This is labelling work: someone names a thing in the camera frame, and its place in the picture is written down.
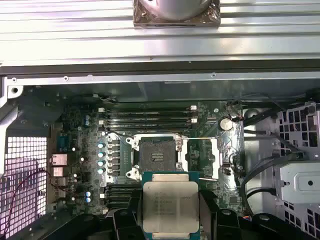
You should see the open PC case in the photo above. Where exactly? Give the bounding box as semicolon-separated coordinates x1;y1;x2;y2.
0;58;320;240

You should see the silver rear port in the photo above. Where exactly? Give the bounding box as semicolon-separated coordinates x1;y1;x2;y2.
51;154;68;166
51;166;66;178

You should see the green motherboard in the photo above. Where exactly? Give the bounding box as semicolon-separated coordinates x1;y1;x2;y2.
49;99;245;218

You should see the silver-topped CPU plate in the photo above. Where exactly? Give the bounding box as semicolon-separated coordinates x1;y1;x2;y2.
141;171;201;240

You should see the silver metal disk bay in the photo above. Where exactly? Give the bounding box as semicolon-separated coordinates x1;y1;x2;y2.
273;99;320;240

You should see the metal socket cover frame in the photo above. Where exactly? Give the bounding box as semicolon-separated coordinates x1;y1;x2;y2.
177;136;223;180

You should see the CPU socket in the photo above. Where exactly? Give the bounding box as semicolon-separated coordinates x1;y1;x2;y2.
126;133;188;181

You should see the black cable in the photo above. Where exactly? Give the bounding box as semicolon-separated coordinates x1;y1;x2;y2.
246;186;277;201

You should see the black RAM slot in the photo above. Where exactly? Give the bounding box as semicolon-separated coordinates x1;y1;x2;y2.
106;184;142;191
106;196;142;204
98;124;198;132
98;118;198;126
103;202;141;211
98;105;198;113
99;190;142;199
98;112;198;119

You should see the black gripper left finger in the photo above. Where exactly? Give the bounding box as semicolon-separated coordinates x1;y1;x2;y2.
111;189;145;240

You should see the silver coin battery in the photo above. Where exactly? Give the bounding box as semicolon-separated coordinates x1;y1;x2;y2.
219;117;234;131

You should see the blue rear port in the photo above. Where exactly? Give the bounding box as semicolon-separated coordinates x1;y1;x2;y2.
58;134;71;151

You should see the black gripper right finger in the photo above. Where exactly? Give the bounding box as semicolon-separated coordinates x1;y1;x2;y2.
198;189;242;240

